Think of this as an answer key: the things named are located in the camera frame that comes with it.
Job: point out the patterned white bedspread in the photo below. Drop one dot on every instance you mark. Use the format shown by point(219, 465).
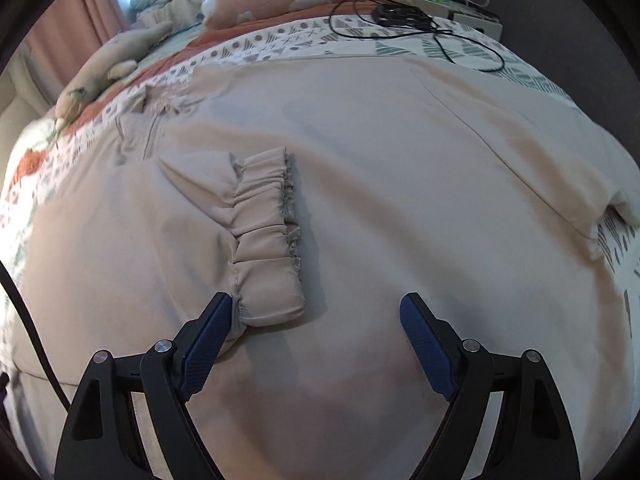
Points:
point(310, 35)

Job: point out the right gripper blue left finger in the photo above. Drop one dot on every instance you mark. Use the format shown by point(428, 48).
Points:
point(200, 342)

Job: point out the cream padded headboard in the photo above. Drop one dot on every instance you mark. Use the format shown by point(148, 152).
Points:
point(25, 97)

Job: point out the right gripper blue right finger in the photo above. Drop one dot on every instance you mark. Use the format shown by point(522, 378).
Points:
point(416, 320)

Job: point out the left pink curtain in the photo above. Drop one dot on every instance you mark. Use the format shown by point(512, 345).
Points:
point(69, 31)

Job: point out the cream bedside table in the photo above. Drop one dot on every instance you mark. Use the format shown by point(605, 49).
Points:
point(465, 14)

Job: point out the beige plush toy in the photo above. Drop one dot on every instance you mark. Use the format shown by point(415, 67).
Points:
point(115, 60)

